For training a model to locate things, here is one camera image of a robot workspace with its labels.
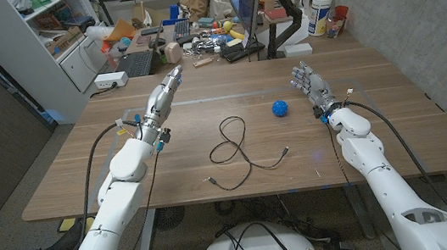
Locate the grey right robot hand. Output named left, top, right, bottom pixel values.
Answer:
left=288, top=57, right=345, bottom=122

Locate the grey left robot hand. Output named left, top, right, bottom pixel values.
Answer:
left=130, top=64, right=192, bottom=147

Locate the blue spiky ball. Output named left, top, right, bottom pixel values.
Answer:
left=270, top=98, right=291, bottom=119

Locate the white flat box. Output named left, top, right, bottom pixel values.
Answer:
left=283, top=41, right=314, bottom=58

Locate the black laptop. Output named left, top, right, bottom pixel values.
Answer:
left=109, top=20, right=170, bottom=81

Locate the beige rounded box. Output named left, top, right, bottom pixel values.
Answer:
left=163, top=41, right=185, bottom=66

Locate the white power strip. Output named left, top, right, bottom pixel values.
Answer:
left=92, top=70, right=131, bottom=91

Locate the small wooden block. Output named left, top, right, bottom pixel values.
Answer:
left=192, top=56, right=215, bottom=69

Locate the clear glass jar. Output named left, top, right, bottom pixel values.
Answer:
left=324, top=15, right=346, bottom=40

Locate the white canister with blue label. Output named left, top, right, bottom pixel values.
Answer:
left=304, top=0, right=338, bottom=38

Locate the black keyboard with grey keys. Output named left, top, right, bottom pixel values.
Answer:
left=170, top=17, right=193, bottom=42

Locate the red cup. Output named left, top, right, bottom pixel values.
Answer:
left=333, top=4, right=352, bottom=24

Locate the red book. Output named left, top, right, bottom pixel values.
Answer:
left=263, top=6, right=289, bottom=23

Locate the orange paper folder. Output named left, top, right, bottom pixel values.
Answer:
left=103, top=15, right=138, bottom=45

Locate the flat black keyboard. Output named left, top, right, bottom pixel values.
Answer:
left=220, top=41, right=267, bottom=64

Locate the yellow banana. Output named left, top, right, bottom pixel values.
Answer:
left=228, top=27, right=247, bottom=43

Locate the cardboard box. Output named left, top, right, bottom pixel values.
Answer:
left=45, top=25, right=86, bottom=56

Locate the round black floor fan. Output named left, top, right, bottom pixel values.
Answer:
left=152, top=205, right=188, bottom=232

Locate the grey metal table leg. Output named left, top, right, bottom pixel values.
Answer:
left=341, top=182, right=378, bottom=243
left=132, top=208, right=162, bottom=250

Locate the white shelf cabinet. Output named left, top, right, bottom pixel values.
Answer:
left=0, top=0, right=121, bottom=133

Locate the yellow floor pad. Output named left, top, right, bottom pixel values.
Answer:
left=56, top=214, right=98, bottom=236

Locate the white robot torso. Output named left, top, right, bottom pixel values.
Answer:
left=193, top=214, right=320, bottom=250

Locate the black shoe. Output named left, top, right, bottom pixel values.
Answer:
left=37, top=218, right=89, bottom=250

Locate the black USB cable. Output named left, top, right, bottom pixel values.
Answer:
left=196, top=109, right=293, bottom=195

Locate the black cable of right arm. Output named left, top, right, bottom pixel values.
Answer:
left=344, top=87, right=447, bottom=230

